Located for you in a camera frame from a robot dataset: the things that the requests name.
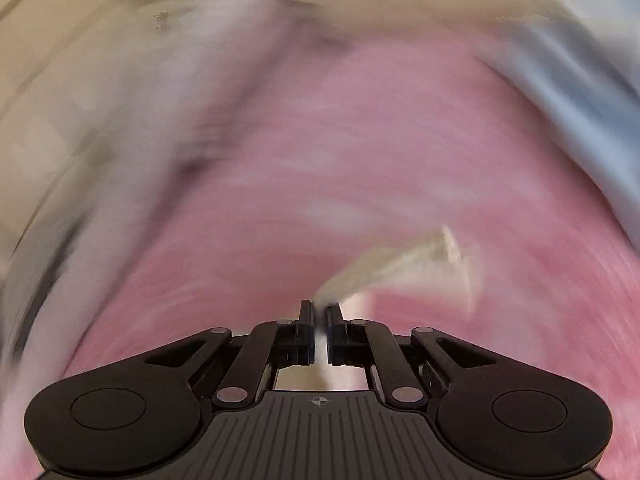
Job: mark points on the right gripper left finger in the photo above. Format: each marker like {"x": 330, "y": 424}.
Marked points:
{"x": 287, "y": 342}

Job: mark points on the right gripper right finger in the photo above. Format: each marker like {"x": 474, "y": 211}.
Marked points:
{"x": 353, "y": 342}

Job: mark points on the cream knit sweater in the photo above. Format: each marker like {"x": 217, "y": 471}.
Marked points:
{"x": 435, "y": 271}

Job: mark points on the pink rose blanket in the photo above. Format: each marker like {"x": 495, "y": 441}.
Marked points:
{"x": 361, "y": 147}

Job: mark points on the lilac striped quilt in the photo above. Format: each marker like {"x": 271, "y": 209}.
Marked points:
{"x": 176, "y": 99}

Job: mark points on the light blue garment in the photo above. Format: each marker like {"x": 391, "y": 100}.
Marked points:
{"x": 582, "y": 72}

